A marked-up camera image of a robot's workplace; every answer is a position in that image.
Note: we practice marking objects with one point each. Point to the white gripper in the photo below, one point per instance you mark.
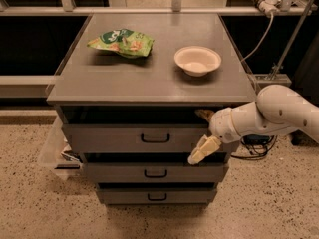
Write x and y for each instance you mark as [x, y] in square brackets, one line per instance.
[221, 123]

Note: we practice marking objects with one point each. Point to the grey top drawer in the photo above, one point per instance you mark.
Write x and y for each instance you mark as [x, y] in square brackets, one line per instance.
[136, 138]

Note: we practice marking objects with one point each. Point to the grey drawer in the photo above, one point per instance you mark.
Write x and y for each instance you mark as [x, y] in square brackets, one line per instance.
[136, 138]
[156, 196]
[154, 172]

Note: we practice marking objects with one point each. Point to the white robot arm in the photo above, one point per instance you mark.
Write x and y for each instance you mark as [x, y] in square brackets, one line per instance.
[277, 110]

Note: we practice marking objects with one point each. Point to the grey drawer cabinet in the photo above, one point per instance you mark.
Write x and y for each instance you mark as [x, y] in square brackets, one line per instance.
[95, 88]

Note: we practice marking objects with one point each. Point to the grey bottom drawer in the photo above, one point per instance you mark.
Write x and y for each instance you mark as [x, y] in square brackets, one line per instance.
[156, 196]

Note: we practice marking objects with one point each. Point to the grey middle drawer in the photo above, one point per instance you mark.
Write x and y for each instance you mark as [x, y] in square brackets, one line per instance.
[154, 172]

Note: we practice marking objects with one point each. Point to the white paper bowl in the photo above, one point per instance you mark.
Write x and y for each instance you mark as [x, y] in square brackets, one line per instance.
[197, 61]

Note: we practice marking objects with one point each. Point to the metal support rod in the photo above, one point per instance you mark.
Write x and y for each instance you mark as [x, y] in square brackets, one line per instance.
[286, 5]

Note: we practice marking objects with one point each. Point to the green chip bag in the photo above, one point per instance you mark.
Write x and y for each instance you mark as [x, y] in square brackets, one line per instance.
[124, 42]

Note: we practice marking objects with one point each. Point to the grey power strip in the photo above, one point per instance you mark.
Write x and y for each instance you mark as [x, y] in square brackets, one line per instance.
[266, 6]

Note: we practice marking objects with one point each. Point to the clear plastic storage bin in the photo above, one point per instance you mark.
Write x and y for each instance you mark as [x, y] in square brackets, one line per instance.
[51, 157]

